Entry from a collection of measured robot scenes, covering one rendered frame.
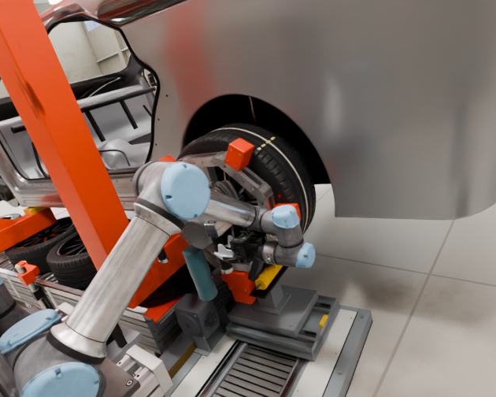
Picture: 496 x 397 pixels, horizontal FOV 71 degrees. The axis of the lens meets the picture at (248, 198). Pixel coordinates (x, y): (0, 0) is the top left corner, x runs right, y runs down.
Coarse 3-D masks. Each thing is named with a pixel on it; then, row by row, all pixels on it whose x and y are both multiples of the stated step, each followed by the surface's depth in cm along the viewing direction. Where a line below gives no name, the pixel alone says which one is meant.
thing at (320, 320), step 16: (320, 304) 181; (336, 304) 183; (320, 320) 176; (240, 336) 183; (256, 336) 176; (272, 336) 174; (288, 336) 170; (304, 336) 166; (320, 336) 166; (288, 352) 167; (304, 352) 161
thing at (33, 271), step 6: (18, 264) 253; (24, 264) 254; (18, 270) 254; (30, 270) 237; (36, 270) 243; (18, 276) 235; (24, 276) 233; (30, 276) 236; (24, 282) 234; (30, 282) 236
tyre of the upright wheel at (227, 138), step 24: (192, 144) 148; (216, 144) 141; (264, 144) 139; (288, 144) 147; (264, 168) 134; (288, 168) 138; (288, 192) 134; (312, 192) 149; (312, 216) 156; (264, 264) 158
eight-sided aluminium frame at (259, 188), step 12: (192, 156) 145; (204, 156) 138; (216, 156) 133; (228, 168) 132; (240, 180) 132; (252, 180) 131; (252, 192) 131; (264, 192) 129; (264, 204) 131; (276, 240) 136; (204, 252) 163; (216, 264) 162; (240, 264) 154
